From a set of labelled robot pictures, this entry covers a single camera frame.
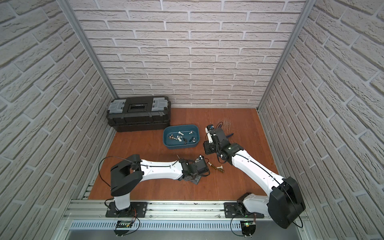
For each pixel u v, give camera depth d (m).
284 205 0.40
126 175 0.49
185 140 1.00
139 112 0.93
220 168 0.87
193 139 0.98
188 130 1.04
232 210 0.73
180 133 1.03
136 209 0.73
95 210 1.68
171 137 1.00
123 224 0.73
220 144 0.61
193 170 0.65
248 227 0.70
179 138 1.00
